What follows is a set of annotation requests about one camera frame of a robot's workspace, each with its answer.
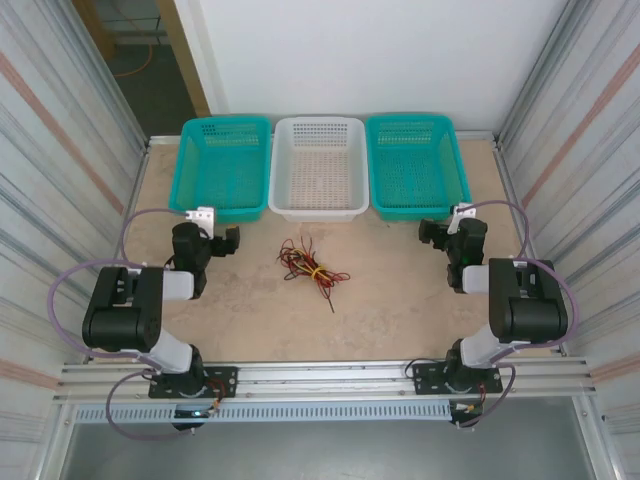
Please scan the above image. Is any orange floor cable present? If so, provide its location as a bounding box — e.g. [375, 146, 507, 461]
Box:
[116, 43, 154, 79]

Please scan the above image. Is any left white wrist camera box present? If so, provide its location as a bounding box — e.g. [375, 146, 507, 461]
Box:
[182, 205, 218, 241]

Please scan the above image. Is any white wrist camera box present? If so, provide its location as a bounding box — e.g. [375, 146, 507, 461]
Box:
[182, 205, 218, 241]
[447, 203, 477, 235]

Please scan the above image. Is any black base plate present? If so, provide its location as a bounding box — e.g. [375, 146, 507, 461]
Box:
[148, 365, 239, 400]
[411, 359, 504, 397]

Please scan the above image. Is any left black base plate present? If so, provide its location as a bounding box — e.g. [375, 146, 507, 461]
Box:
[148, 365, 239, 400]

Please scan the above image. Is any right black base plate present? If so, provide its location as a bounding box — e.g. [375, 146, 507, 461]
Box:
[411, 359, 504, 397]

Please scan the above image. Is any wooden door frame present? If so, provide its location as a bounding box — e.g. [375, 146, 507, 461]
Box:
[71, 0, 212, 117]

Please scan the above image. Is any teal plastic basket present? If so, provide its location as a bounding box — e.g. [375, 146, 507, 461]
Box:
[168, 116, 273, 225]
[365, 114, 474, 223]

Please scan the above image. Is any white plastic basket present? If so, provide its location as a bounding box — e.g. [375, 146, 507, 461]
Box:
[268, 116, 371, 224]

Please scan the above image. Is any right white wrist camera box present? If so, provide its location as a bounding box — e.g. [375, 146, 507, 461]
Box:
[447, 203, 477, 235]

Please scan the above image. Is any black cable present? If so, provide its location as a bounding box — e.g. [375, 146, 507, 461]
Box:
[289, 254, 337, 314]
[276, 244, 326, 284]

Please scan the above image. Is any aluminium mounting rail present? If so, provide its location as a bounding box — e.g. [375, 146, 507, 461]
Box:
[53, 356, 599, 404]

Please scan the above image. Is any grey slotted cable duct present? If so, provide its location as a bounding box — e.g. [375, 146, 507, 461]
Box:
[74, 401, 454, 424]

